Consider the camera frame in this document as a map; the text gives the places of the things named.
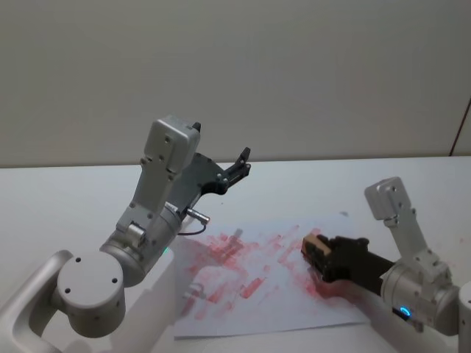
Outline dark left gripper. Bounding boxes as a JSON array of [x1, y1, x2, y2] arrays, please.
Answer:
[[169, 146, 253, 218]]

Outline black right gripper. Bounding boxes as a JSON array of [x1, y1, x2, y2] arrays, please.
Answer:
[[307, 233, 395, 296]]

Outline white paper sheet, red marks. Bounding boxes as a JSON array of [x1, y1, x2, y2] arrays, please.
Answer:
[[172, 211, 371, 340]]

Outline thin dark cable, silver plug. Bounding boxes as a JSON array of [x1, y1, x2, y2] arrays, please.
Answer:
[[175, 207, 211, 237]]

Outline tan and black eraser block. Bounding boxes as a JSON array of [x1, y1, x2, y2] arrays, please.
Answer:
[[300, 228, 332, 274]]

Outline thin dark strip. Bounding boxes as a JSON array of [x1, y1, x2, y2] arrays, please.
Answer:
[[447, 96, 471, 157]]

